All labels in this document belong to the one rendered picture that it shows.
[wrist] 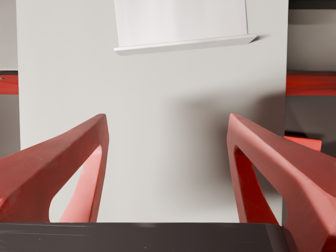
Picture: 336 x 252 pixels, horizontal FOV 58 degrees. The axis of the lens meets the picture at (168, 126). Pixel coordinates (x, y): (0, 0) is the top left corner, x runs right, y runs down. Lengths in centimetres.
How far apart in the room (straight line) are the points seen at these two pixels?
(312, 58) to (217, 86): 18
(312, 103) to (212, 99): 113
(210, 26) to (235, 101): 5
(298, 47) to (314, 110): 98
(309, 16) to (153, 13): 21
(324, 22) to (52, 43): 28
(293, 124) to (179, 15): 112
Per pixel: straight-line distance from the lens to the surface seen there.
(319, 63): 37
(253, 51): 21
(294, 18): 37
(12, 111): 136
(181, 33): 21
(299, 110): 131
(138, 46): 19
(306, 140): 119
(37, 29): 23
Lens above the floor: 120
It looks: 86 degrees down
